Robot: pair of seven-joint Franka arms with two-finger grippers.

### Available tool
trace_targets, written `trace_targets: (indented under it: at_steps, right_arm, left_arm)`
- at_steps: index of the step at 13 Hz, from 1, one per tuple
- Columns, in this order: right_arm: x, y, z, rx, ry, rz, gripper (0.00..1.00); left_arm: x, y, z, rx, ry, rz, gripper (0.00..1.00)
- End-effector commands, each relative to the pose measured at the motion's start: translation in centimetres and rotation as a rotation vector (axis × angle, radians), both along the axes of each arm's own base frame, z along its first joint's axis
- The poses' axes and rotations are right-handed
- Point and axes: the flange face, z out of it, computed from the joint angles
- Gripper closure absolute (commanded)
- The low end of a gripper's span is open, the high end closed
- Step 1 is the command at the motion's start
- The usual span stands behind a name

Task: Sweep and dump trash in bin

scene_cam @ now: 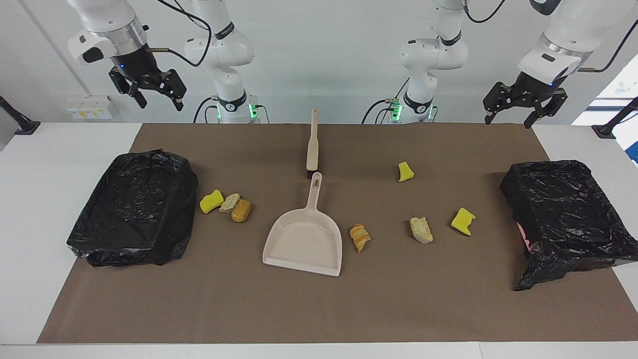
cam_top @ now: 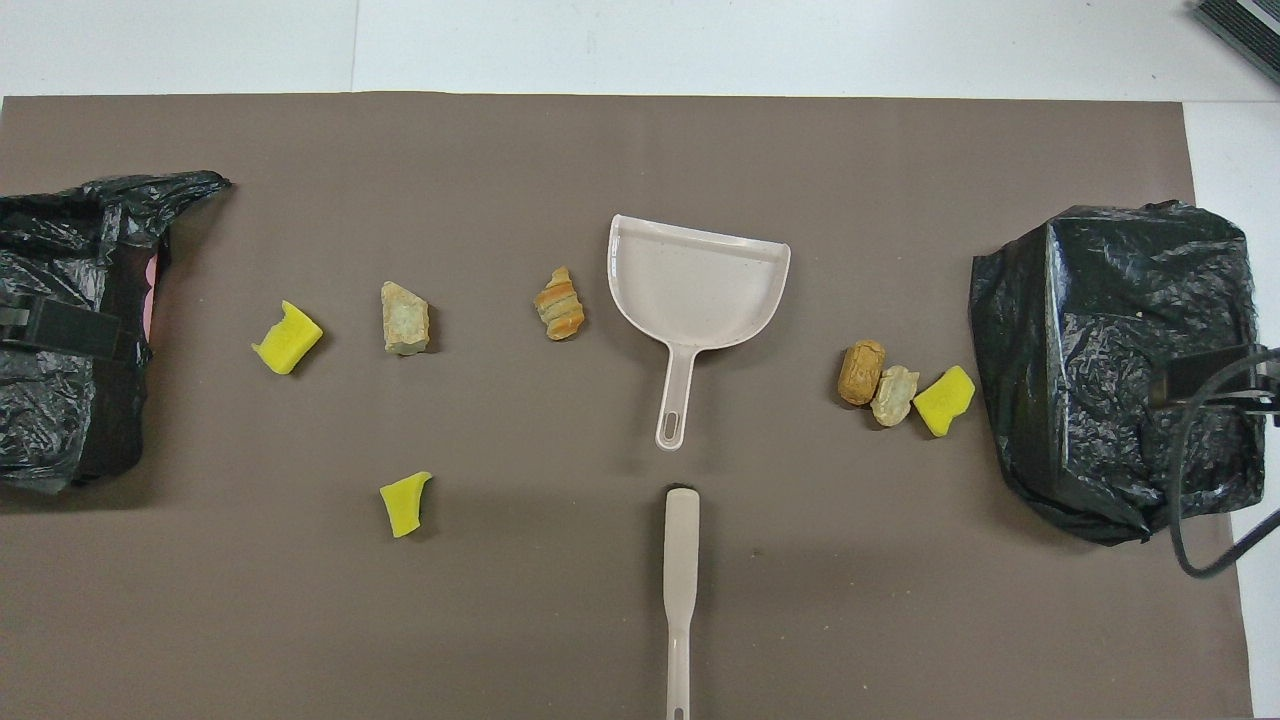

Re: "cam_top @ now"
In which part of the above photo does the dark ribbed panel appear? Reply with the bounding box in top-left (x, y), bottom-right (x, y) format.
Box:
top-left (1190, 0), bottom-right (1280, 86)

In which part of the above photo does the pale rounded bread chunk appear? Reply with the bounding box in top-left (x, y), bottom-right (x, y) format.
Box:
top-left (870, 365), bottom-right (920, 428)

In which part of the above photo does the beige hand brush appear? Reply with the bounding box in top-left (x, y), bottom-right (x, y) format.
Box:
top-left (664, 487), bottom-right (701, 720)

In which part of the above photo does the brown bread roll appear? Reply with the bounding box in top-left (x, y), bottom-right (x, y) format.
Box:
top-left (838, 339), bottom-right (887, 407)

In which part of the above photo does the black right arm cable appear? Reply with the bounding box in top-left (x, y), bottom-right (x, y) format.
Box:
top-left (1163, 345), bottom-right (1280, 581)

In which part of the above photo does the large yellow sponge piece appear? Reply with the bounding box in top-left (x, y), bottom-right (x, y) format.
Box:
top-left (251, 300), bottom-right (325, 376)

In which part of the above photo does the pale angular bread chunk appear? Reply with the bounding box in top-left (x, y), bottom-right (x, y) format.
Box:
top-left (380, 281), bottom-right (433, 357)

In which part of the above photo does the beige plastic dustpan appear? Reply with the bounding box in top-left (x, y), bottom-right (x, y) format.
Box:
top-left (607, 213), bottom-right (792, 452)

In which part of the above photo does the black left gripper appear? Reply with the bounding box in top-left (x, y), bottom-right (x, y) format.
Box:
top-left (0, 296), bottom-right (131, 361)

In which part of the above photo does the striped orange croissant piece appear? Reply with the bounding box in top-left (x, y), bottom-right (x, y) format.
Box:
top-left (534, 266), bottom-right (587, 342)

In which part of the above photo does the brown table mat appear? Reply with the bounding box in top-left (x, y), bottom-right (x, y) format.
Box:
top-left (0, 92), bottom-right (1256, 720)

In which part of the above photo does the small yellow sponge piece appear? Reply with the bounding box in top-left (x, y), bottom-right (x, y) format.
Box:
top-left (379, 471), bottom-right (434, 539)

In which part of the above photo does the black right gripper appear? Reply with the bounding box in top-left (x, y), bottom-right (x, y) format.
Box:
top-left (1165, 345), bottom-right (1280, 426)

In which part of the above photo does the black trash bag over bin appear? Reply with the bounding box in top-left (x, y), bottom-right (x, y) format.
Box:
top-left (0, 170), bottom-right (233, 496)
top-left (968, 200), bottom-right (1269, 546)

